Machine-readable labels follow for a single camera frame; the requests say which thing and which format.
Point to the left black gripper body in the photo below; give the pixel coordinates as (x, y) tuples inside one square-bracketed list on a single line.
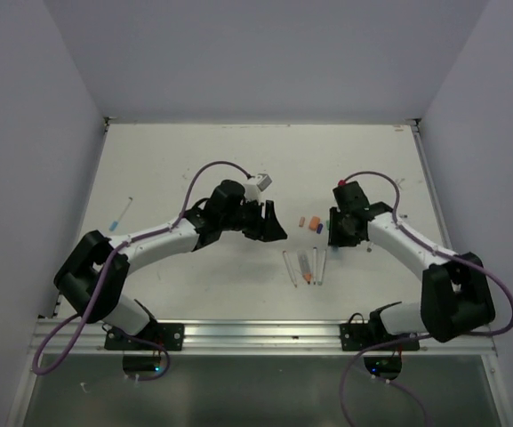
[(247, 219)]

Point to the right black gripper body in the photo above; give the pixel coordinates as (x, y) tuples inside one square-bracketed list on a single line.
[(339, 229)]

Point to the orange marker cap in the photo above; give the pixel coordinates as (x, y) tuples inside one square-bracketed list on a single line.
[(314, 223)]

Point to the green white pen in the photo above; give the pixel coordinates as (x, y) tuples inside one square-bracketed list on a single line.
[(321, 267)]

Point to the orange highlighter marker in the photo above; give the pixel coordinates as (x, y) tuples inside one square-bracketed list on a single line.
[(306, 271)]

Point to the light blue capped pen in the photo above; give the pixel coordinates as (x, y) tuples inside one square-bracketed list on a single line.
[(114, 224)]

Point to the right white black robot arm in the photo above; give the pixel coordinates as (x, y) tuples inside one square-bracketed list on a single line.
[(455, 295)]

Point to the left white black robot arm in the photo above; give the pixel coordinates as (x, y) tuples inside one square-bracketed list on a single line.
[(92, 278)]

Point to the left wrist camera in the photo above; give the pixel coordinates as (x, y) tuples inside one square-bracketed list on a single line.
[(256, 185)]

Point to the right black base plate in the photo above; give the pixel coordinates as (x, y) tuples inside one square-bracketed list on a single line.
[(358, 333)]

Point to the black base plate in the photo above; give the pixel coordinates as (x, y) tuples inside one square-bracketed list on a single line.
[(358, 333), (170, 336)]

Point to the aluminium rail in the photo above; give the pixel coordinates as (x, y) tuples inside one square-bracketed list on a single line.
[(247, 337)]

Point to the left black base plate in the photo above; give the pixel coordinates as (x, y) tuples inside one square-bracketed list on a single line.
[(170, 336)]

